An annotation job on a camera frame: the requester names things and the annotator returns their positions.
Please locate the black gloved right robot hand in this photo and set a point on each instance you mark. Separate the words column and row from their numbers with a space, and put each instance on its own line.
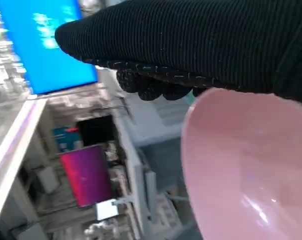
column 190, row 37

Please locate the pink bowl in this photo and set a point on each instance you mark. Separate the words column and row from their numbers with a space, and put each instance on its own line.
column 241, row 162

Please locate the white mesh cabinet unit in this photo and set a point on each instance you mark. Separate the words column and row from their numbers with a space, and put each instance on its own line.
column 163, row 170

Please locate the blue screen monitor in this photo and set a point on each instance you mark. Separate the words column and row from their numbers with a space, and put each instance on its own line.
column 53, row 62

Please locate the purple screen monitor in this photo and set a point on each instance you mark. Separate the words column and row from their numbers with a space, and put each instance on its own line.
column 85, row 175

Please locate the blue wall poster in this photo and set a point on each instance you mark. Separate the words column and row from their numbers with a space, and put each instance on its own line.
column 65, row 140

